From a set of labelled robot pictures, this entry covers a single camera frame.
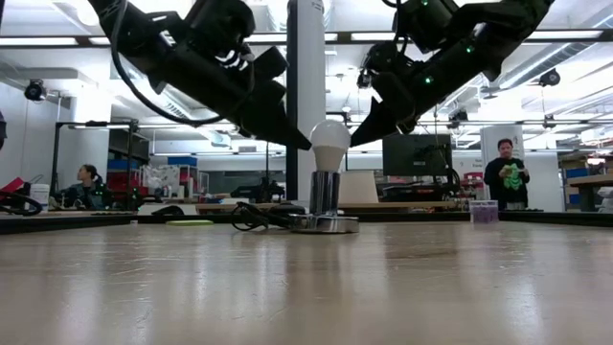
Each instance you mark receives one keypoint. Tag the black metal table frame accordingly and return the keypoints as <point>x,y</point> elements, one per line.
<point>72,223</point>

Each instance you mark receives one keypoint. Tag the standing person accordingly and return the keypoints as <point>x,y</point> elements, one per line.
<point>505,179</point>

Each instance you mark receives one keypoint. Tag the chrome lamp base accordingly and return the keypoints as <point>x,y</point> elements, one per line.
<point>324,211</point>

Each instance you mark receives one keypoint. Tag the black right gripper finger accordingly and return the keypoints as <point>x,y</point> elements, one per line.
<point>376,129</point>

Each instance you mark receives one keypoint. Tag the white lightbulb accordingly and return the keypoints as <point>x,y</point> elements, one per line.
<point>329,144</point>

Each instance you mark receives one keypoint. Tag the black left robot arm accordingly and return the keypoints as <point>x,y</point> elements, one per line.
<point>143,29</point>

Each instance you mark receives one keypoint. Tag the white bucket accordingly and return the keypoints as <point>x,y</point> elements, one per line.
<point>39,194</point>

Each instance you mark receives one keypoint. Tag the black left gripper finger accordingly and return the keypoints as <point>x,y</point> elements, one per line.
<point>278,129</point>

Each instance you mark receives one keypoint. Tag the green sticky note pad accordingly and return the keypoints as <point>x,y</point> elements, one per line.
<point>189,223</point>

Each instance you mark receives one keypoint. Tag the seated person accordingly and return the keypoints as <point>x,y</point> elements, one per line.
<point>88,191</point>

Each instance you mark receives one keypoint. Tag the white lamp shade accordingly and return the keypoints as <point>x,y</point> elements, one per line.
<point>359,188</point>

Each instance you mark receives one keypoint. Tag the black metal stand frame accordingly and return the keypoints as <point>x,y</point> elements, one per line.
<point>56,158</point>

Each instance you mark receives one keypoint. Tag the small purple cup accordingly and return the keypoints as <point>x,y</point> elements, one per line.
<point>483,213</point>

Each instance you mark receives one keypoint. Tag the black computer monitor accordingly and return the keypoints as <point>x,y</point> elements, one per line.
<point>416,155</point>

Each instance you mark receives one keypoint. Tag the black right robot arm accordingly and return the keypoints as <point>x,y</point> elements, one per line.
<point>507,24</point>

